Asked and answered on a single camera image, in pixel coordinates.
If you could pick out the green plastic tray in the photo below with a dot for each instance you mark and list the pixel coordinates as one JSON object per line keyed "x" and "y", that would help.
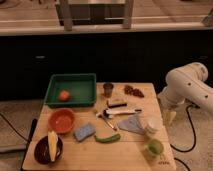
{"x": 81, "y": 87}

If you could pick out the green cup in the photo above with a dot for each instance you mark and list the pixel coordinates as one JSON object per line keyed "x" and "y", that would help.
{"x": 155, "y": 147}

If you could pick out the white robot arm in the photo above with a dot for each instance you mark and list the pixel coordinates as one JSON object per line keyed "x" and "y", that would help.
{"x": 185, "y": 83}

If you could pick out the black handled brush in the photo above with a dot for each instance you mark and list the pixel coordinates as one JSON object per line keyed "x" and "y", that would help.
{"x": 113, "y": 103}

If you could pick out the red tomato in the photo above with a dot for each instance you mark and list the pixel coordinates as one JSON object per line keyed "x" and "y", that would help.
{"x": 64, "y": 96}

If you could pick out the blue sponge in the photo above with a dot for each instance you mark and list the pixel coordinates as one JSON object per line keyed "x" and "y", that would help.
{"x": 84, "y": 132}

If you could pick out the orange bowl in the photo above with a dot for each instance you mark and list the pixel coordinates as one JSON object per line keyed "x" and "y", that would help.
{"x": 61, "y": 121}

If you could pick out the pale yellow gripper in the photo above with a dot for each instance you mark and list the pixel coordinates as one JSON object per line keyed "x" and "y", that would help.
{"x": 168, "y": 116}

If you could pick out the white cup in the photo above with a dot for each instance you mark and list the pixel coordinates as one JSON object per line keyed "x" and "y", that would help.
{"x": 153, "y": 125}

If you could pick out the wooden chair frame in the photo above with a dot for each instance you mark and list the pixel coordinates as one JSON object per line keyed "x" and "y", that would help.
{"x": 94, "y": 12}

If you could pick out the small metal cup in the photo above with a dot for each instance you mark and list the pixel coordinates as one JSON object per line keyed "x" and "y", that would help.
{"x": 108, "y": 89}

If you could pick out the dark brown bowl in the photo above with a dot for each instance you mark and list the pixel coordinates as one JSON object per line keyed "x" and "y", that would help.
{"x": 41, "y": 151}

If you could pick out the yellow corn cob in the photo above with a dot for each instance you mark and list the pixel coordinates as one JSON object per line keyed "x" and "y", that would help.
{"x": 52, "y": 143}

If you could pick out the green pepper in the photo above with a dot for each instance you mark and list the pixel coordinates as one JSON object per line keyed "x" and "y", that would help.
{"x": 110, "y": 139}

